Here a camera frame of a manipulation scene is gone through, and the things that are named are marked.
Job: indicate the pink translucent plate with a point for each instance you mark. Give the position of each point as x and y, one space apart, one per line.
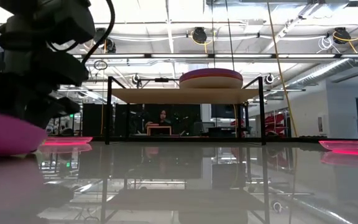
70 140
353 147

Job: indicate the magenta bowl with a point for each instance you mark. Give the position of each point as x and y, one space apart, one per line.
8 137

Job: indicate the coral opaque plate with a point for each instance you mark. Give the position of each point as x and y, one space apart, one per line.
210 73

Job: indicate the wooden shelf board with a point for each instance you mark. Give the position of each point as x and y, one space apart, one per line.
185 96

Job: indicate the black cabinet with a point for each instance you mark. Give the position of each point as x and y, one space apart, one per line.
95 119

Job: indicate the person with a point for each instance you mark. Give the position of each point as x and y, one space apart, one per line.
163 116

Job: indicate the ceiling light strip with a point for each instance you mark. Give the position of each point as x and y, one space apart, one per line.
179 56

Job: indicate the grey office chair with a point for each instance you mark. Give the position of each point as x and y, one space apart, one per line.
199 128

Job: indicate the dark monitor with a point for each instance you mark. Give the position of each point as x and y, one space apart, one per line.
222 111

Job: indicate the red equipment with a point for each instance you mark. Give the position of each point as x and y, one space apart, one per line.
275 121

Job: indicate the black frame wooden shelf rack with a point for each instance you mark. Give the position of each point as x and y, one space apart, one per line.
107 118

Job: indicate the small wooden frame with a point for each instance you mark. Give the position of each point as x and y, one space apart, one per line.
158 125

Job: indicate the silver ceiling duct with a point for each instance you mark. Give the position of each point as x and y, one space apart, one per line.
331 70

